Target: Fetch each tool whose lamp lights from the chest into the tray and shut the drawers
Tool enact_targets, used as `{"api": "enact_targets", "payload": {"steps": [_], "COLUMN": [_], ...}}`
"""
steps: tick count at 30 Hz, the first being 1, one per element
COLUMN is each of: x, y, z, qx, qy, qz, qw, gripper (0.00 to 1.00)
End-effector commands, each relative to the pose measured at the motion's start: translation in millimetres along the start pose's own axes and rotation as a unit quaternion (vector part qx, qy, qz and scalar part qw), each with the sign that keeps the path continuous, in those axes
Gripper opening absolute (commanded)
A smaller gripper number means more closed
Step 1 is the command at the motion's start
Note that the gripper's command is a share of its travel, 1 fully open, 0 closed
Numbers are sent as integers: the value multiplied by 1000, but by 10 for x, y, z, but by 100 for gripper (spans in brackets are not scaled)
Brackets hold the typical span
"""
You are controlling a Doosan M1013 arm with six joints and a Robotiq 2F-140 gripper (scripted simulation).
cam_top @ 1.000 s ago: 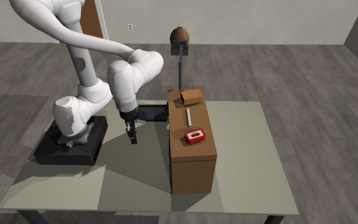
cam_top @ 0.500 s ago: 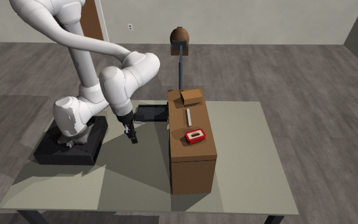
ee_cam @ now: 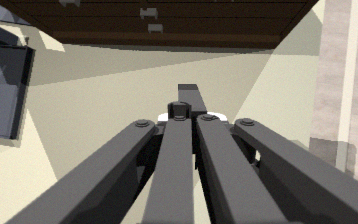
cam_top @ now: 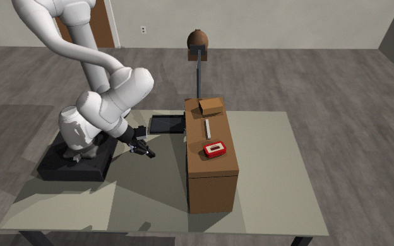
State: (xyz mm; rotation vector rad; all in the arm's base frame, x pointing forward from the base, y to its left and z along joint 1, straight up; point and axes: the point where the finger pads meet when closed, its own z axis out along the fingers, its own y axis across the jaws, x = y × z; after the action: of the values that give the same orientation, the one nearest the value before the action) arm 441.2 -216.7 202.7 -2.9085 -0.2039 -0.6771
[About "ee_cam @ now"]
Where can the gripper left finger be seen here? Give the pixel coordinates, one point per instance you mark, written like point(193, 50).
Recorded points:
point(103, 187)

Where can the brown wooden tool chest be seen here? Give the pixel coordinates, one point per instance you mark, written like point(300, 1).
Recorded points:
point(256, 24)

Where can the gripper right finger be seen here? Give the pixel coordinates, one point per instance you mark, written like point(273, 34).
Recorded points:
point(306, 189)

